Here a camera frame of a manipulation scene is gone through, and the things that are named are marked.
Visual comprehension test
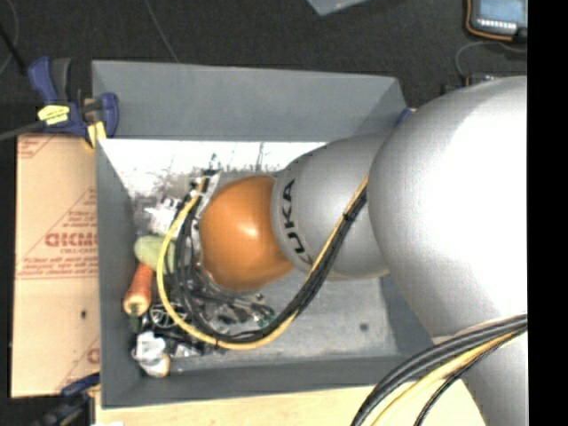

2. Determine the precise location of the brown cardboard board, red print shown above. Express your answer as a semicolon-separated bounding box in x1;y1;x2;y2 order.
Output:
9;133;102;398

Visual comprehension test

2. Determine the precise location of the orange toy carrot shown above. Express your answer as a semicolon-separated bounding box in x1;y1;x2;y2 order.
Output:
122;262;156;331

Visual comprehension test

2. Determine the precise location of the white and beige crumpled thing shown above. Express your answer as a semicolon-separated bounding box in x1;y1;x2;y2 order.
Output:
131;330;172;379

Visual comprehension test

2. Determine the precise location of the grey metal bin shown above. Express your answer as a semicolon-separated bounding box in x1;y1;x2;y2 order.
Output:
91;59;438;407

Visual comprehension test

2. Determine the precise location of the pale green toy fruit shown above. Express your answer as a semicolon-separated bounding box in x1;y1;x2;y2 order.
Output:
133;235;169;272

